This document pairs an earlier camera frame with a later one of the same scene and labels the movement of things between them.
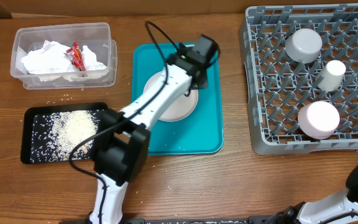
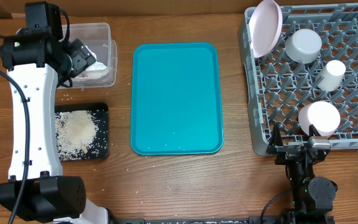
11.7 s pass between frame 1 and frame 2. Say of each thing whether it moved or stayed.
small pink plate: stayed
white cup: stayed
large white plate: moved
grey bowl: stayed
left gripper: moved
